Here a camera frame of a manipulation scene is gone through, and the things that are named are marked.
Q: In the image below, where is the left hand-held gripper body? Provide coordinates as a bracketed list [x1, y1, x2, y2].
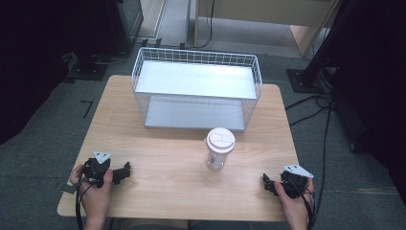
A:
[81, 150, 113, 189]

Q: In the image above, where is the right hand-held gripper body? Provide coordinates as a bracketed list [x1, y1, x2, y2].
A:
[279, 164, 315, 199]

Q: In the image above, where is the white cup with lid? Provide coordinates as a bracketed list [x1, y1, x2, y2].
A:
[204, 126, 237, 171]

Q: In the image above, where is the white wire shelf rack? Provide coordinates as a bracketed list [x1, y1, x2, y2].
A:
[130, 47, 263, 132]

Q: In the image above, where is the person's right hand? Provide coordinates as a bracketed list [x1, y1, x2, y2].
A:
[273, 177, 316, 222]

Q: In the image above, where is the person's left hand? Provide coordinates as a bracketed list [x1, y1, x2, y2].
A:
[69, 164, 115, 222]

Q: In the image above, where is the black tape mark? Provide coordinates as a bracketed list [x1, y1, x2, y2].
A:
[79, 100, 95, 120]

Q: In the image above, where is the black cabinet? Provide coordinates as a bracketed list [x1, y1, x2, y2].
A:
[104, 0, 145, 56]

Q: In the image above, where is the beige wooden desk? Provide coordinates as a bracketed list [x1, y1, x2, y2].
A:
[193, 0, 341, 58]

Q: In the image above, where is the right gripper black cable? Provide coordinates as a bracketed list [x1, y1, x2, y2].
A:
[291, 178, 321, 230]

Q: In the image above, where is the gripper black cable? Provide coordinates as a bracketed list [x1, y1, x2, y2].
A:
[74, 161, 97, 230]
[291, 178, 321, 230]

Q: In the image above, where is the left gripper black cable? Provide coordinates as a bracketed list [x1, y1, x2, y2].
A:
[74, 161, 97, 230]

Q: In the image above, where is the long black floor cable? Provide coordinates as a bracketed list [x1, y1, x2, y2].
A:
[314, 106, 333, 212]

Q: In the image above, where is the black stand with base plate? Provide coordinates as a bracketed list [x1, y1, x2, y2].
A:
[66, 51, 109, 81]
[285, 0, 362, 95]

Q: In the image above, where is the black hanging cable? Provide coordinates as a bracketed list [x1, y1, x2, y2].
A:
[194, 0, 215, 50]

